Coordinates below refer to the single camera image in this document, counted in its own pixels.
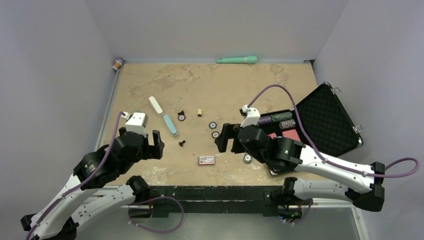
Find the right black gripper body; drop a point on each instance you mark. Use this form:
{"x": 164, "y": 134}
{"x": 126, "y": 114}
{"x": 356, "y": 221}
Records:
{"x": 237, "y": 147}

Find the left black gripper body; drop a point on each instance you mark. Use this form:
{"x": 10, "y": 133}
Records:
{"x": 147, "y": 150}

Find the red staple box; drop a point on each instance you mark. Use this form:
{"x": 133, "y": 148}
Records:
{"x": 206, "y": 160}

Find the light blue stapler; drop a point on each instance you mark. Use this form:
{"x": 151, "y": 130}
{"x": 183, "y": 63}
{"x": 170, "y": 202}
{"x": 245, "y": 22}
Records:
{"x": 170, "y": 125}

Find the white stapler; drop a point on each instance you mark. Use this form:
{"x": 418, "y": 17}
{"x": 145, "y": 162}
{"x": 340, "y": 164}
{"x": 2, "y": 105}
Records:
{"x": 156, "y": 106}

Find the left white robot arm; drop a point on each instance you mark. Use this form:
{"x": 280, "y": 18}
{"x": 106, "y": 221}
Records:
{"x": 67, "y": 214}

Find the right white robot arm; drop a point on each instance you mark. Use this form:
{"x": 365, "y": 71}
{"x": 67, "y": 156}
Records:
{"x": 359, "y": 184}

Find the red playing card deck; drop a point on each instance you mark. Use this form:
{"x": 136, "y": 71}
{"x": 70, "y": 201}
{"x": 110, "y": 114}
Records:
{"x": 291, "y": 134}

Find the green microphone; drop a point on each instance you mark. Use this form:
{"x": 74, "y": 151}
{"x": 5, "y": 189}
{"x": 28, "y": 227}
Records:
{"x": 238, "y": 60}

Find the small orange figurine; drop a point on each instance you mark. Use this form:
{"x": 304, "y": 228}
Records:
{"x": 118, "y": 63}

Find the black aluminium poker case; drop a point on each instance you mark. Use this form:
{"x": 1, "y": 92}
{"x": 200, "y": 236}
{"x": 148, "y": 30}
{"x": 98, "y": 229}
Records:
{"x": 322, "y": 119}

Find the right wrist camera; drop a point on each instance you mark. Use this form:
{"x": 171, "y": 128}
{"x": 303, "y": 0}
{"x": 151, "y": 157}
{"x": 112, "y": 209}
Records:
{"x": 250, "y": 116}

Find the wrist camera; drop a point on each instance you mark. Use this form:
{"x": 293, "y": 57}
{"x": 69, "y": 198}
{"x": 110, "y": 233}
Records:
{"x": 250, "y": 116}
{"x": 136, "y": 123}

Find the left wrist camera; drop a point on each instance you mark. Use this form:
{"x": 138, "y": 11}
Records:
{"x": 136, "y": 123}

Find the black base frame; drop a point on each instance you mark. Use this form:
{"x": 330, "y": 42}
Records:
{"x": 268, "y": 201}

